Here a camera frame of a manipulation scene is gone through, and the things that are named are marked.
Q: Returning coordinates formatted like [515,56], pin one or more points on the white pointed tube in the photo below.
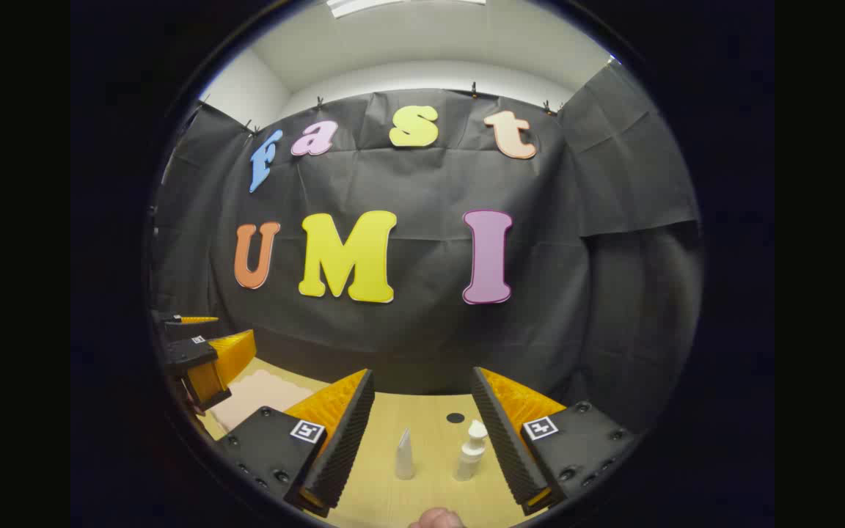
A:
[405,458]

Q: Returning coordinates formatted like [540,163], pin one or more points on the ceiling light panel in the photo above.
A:
[393,4]

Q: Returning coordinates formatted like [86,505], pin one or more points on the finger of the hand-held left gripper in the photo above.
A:
[173,320]
[191,356]

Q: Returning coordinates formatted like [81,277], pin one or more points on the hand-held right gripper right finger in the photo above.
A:
[499,433]

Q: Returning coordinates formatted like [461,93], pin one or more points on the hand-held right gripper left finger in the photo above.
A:
[349,440]

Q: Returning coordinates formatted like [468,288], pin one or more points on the white pump bottle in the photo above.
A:
[469,458]

